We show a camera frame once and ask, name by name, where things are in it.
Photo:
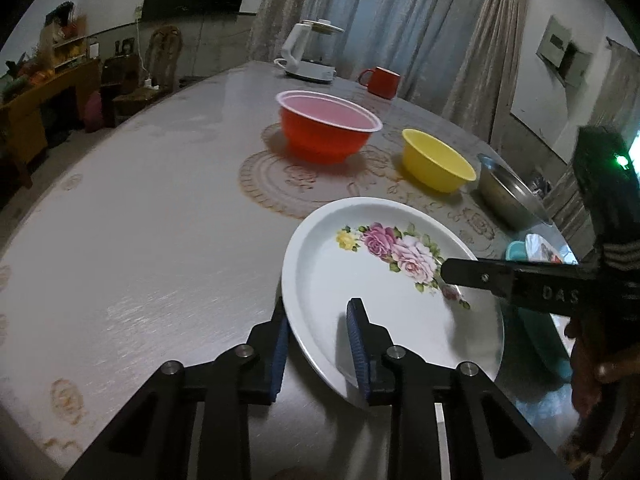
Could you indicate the red plastic bowl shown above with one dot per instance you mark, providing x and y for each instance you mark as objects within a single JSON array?
[{"x": 325, "y": 132}]

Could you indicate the small wooden shelf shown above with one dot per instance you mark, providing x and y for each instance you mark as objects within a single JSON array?
[{"x": 70, "y": 42}]

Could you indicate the grey wall electrical box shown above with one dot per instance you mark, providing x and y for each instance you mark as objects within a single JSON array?
[{"x": 560, "y": 52}]

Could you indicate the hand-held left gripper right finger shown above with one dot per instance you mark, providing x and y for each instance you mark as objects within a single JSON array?
[{"x": 358, "y": 355}]

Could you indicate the wooden chair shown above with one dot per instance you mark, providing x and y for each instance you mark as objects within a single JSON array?
[{"x": 162, "y": 55}]

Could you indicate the red mug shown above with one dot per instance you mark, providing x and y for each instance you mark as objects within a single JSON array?
[{"x": 382, "y": 82}]

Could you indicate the wooden desk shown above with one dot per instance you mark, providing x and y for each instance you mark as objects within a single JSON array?
[{"x": 35, "y": 105}]

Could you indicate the small picture frame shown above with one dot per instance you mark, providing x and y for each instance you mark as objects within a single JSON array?
[{"x": 126, "y": 46}]

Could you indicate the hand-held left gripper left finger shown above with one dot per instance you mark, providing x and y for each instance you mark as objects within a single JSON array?
[{"x": 278, "y": 360}]

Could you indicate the small white printed plate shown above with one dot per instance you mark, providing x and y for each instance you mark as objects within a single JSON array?
[{"x": 545, "y": 250}]

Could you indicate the teal plate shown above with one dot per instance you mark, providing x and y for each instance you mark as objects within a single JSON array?
[{"x": 542, "y": 340}]

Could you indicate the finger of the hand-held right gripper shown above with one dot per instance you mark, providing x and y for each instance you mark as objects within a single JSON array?
[{"x": 475, "y": 276}]

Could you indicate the white power strip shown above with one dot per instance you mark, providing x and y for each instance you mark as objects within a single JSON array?
[{"x": 149, "y": 82}]

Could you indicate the person's right hand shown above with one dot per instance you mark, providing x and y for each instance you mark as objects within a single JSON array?
[{"x": 587, "y": 385}]

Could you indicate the white electric kettle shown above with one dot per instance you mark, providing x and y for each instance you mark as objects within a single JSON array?
[{"x": 305, "y": 55}]

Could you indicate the stainless steel bowl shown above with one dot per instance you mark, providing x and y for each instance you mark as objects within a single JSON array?
[{"x": 510, "y": 200}]

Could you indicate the dark chair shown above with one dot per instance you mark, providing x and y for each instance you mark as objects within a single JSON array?
[{"x": 117, "y": 77}]

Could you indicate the white panel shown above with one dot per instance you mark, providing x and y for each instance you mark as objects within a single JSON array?
[{"x": 545, "y": 115}]

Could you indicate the pink bag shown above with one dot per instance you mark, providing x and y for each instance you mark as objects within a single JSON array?
[{"x": 93, "y": 112}]

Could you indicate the white floral plate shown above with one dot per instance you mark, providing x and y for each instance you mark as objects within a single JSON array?
[{"x": 325, "y": 290}]

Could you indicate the yellow plastic bowl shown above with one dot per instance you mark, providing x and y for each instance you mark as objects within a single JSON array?
[{"x": 435, "y": 162}]

